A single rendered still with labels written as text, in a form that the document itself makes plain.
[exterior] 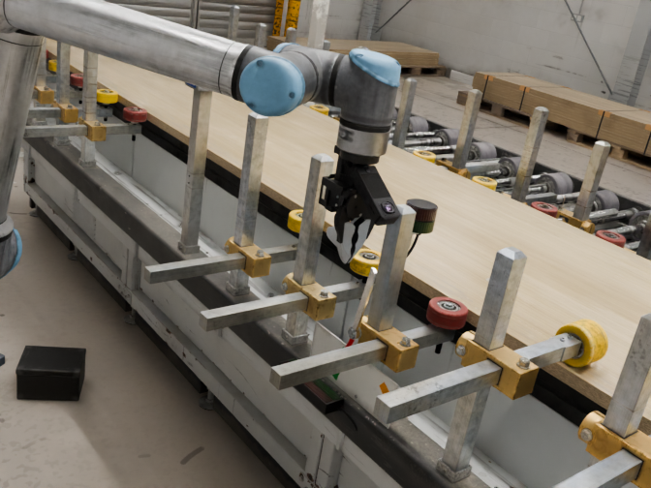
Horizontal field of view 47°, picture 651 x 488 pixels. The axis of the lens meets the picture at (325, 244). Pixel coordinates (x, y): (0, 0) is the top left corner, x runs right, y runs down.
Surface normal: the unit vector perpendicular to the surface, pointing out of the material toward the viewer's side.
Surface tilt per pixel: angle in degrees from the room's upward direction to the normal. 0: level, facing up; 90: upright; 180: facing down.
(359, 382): 90
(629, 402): 90
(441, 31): 90
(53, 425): 0
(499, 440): 90
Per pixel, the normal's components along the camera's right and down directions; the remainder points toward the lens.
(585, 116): -0.79, 0.12
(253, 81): -0.20, 0.36
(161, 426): 0.15, -0.91
